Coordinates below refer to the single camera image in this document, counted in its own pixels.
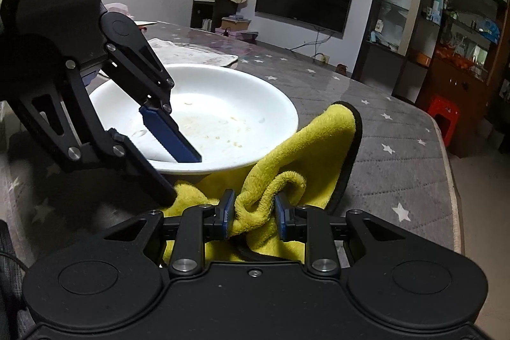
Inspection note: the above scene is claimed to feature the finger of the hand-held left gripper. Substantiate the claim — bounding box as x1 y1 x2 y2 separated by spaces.
99 40 202 164
12 59 177 206

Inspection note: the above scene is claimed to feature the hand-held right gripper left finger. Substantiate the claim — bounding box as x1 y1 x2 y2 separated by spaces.
104 189 237 277

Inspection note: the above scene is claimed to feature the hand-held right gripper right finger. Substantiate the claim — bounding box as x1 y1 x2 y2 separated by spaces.
274 193 404 277

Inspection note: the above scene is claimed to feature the white bowl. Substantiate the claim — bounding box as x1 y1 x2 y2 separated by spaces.
85 64 299 176

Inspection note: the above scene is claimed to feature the yellow cleaning cloth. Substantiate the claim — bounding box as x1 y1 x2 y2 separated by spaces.
161 101 363 268

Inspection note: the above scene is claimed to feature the pink cloth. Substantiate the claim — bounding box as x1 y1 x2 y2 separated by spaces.
105 1 133 20

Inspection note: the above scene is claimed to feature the white patterned towel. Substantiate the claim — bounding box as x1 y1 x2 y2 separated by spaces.
98 38 239 78

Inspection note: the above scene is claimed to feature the stack of flat boxes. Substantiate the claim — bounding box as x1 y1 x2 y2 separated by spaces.
215 17 259 43

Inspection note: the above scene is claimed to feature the grey star-print table cover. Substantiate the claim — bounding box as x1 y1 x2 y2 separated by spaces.
0 20 465 269

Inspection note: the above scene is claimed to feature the red plastic stool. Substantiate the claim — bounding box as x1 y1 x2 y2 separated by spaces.
426 95 463 148

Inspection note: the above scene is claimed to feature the brown wooden cabinet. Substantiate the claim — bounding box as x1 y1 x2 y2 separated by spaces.
414 0 510 158

